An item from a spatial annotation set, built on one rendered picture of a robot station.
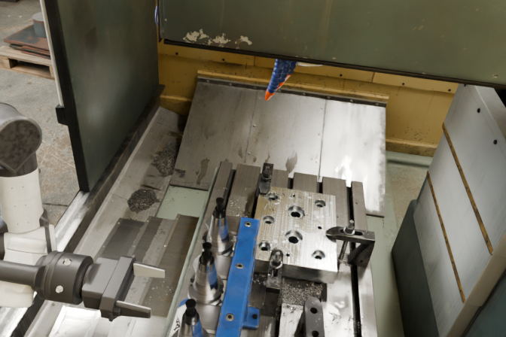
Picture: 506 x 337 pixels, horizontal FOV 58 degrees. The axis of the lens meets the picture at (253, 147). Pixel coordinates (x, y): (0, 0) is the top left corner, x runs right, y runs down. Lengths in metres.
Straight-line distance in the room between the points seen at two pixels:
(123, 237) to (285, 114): 0.92
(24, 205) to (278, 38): 0.75
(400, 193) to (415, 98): 0.44
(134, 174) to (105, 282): 1.09
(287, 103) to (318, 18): 1.54
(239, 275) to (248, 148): 1.20
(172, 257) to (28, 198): 0.53
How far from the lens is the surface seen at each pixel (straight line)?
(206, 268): 0.78
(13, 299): 0.95
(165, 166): 1.99
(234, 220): 0.96
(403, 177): 2.26
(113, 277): 0.89
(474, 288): 1.12
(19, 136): 1.09
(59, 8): 1.35
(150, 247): 1.57
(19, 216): 1.18
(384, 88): 2.18
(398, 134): 2.32
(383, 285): 1.71
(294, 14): 0.61
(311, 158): 1.99
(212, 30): 0.63
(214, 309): 0.82
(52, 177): 3.07
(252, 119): 2.08
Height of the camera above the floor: 1.90
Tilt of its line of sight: 36 degrees down
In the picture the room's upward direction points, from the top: 6 degrees clockwise
